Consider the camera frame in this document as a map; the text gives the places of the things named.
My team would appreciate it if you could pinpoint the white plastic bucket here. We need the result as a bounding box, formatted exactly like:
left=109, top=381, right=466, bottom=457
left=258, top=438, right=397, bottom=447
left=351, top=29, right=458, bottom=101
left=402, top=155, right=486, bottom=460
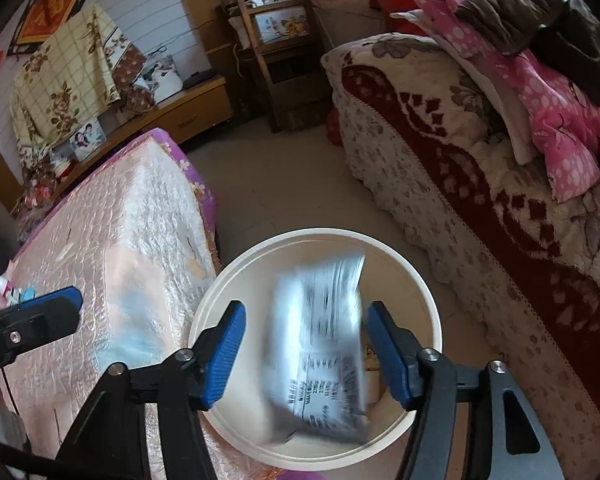
left=187, top=229, right=443, bottom=472

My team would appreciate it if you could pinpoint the cream floral cloth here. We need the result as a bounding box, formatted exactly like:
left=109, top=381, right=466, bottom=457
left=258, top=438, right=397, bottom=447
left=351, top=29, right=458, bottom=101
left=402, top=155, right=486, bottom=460
left=10, top=4, right=148, bottom=146

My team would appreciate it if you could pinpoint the white floral bag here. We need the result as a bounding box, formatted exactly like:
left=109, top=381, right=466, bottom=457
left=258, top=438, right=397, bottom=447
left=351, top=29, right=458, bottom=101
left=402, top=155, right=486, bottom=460
left=142, top=54, right=183, bottom=102

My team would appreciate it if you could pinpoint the wooden low cabinet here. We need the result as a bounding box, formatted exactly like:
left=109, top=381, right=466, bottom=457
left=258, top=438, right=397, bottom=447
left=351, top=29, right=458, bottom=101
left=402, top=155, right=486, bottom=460
left=55, top=76, right=235, bottom=196

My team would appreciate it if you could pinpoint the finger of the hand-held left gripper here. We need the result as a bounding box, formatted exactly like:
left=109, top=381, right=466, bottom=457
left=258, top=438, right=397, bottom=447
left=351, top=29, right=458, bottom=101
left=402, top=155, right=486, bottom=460
left=0, top=286, right=84, bottom=373

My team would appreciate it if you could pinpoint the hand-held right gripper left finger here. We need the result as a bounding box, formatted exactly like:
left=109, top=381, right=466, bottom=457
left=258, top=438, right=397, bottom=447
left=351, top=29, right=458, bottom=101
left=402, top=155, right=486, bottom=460
left=55, top=301, right=247, bottom=480

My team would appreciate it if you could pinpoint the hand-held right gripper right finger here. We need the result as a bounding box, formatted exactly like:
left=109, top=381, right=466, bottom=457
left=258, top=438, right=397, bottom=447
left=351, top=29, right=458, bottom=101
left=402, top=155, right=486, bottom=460
left=367, top=301, right=566, bottom=480

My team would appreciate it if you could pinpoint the framed photo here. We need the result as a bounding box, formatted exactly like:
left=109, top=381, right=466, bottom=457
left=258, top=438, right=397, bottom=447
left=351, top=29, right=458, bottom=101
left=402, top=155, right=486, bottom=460
left=70, top=120, right=106, bottom=161

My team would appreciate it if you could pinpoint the white printed plastic packet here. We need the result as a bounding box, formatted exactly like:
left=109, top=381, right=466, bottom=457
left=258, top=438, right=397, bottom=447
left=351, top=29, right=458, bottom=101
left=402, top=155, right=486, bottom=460
left=262, top=255, right=371, bottom=443

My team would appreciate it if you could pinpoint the pink spotted clothing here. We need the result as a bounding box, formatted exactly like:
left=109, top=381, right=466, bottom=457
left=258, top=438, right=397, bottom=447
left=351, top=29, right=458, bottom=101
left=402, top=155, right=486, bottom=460
left=402, top=0, right=600, bottom=203

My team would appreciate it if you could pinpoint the floral fabric bundle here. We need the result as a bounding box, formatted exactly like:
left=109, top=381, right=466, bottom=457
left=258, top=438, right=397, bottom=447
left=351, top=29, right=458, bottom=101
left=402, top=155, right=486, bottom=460
left=20, top=150, right=76, bottom=213

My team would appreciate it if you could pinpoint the pink quilted mattress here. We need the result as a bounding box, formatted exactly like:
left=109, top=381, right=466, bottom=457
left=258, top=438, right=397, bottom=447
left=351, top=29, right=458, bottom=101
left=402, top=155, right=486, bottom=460
left=7, top=127, right=291, bottom=480

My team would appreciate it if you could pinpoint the framed red gold wall picture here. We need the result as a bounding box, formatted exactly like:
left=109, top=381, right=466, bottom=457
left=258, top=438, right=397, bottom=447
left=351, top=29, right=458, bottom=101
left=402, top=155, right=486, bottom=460
left=7, top=0, right=106, bottom=57

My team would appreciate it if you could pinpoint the brown clothing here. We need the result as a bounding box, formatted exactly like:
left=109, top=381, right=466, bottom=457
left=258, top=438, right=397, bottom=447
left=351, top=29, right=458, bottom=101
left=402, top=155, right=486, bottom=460
left=455, top=0, right=600, bottom=106

